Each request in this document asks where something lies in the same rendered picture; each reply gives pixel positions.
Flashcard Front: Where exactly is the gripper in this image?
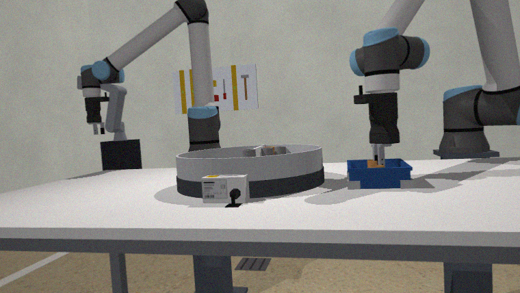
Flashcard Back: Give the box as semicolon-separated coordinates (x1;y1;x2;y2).
85;93;109;125
367;94;402;163

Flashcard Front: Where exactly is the blue crate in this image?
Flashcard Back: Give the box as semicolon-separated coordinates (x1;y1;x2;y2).
347;157;414;190

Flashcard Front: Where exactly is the grey turntable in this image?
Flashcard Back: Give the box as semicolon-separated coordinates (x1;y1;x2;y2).
175;142;326;200

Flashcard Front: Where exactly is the jointed stand on black box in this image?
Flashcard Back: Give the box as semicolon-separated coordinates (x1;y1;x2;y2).
99;84;144;171

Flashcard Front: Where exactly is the white control box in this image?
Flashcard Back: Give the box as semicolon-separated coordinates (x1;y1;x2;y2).
200;173;251;207

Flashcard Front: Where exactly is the dark floor grate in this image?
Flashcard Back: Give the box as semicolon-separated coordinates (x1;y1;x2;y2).
235;257;272;272

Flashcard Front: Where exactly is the white wall board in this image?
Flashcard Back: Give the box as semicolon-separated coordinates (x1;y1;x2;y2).
179;63;259;113

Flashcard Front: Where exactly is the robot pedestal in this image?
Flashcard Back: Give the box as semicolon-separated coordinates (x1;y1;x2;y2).
193;255;234;293

